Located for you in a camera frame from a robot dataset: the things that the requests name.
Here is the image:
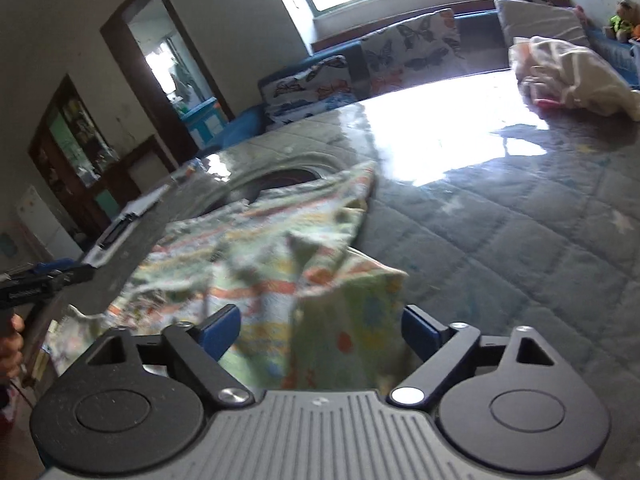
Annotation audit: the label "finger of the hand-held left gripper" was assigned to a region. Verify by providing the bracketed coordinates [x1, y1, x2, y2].
[0, 266, 97, 292]
[27, 259, 77, 274]

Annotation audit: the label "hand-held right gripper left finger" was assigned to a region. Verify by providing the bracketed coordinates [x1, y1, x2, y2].
[85, 304, 255, 407]

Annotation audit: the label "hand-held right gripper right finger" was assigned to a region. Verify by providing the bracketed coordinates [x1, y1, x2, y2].
[390, 305, 558, 407]

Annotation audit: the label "floral print garment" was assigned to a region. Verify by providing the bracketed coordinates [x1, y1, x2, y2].
[42, 160, 408, 391]

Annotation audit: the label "hanging clothes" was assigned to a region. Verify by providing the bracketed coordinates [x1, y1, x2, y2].
[167, 57, 188, 96]

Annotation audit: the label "white bag of clothes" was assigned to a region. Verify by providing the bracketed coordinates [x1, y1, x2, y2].
[507, 35, 640, 122]

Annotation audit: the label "person's left hand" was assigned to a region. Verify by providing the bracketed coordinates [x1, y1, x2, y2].
[0, 312, 27, 383]

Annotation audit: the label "white refrigerator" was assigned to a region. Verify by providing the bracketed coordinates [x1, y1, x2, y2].
[15, 185, 83, 261]

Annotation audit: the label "white paper sheet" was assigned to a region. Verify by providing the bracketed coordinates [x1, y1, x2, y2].
[80, 182, 173, 266]

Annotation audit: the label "grey quilted star table cover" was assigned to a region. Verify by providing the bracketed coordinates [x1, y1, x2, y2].
[20, 71, 640, 480]

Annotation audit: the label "dark wooden shelf cabinet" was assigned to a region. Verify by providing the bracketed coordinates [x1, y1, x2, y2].
[27, 74, 173, 241]

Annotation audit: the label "clear plastic box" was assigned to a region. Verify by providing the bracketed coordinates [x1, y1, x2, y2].
[172, 157, 211, 181]

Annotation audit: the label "blue sofa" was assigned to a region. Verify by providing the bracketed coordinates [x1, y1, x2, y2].
[197, 7, 640, 153]

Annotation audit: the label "teal cabinet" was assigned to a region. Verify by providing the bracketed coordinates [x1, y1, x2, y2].
[180, 97, 226, 148]

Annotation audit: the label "wide butterfly print cushion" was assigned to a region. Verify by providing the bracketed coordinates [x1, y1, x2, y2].
[257, 55, 356, 123]

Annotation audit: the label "square butterfly print cushion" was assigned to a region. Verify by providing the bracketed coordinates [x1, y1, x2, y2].
[360, 8, 468, 96]

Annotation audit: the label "grey pillow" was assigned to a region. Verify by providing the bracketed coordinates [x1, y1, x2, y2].
[494, 0, 593, 50]

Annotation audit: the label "brown stuffed toy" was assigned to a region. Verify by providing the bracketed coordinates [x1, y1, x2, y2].
[607, 0, 640, 43]

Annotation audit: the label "black rectangular frame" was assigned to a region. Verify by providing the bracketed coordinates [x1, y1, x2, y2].
[95, 212, 138, 251]

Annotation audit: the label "dark wooden door frame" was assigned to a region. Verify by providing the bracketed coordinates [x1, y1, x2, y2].
[100, 0, 236, 161]

